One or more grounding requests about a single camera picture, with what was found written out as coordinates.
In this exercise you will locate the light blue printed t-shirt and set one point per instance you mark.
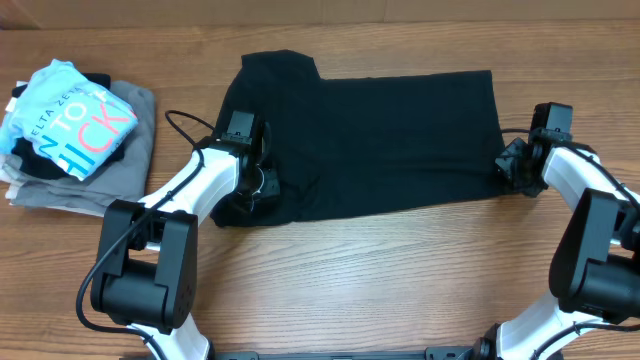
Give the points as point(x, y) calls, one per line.
point(68, 119)

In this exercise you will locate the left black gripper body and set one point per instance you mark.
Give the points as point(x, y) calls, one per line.
point(265, 182)

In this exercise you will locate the grey folded t-shirt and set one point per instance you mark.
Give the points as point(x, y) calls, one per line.
point(123, 179)

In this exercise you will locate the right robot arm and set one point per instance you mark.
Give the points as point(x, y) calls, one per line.
point(594, 273)

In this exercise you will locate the black folded garment in stack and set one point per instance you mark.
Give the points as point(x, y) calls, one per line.
point(40, 167)

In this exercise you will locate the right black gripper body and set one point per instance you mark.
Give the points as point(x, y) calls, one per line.
point(521, 174)

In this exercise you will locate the black t-shirt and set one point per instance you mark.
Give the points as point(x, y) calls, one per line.
point(344, 148)

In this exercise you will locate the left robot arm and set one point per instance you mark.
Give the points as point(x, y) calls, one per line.
point(144, 280)

